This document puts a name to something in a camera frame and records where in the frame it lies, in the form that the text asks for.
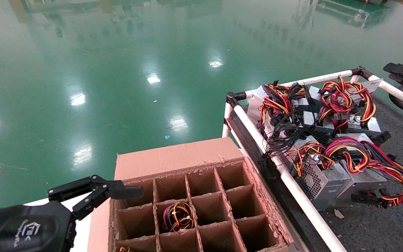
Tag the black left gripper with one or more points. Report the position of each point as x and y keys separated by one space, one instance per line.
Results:
x=12 y=231

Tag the small brown cardboard scrap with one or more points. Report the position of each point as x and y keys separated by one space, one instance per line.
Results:
x=338 y=214

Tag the green frame machine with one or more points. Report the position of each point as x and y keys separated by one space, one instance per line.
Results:
x=352 y=12

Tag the silver power supply, mesh side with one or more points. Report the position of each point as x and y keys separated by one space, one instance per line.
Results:
x=313 y=182

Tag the white pipe cart frame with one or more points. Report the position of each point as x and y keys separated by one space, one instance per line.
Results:
x=254 y=130

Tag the cardboard box with dividers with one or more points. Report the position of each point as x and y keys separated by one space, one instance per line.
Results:
x=173 y=157

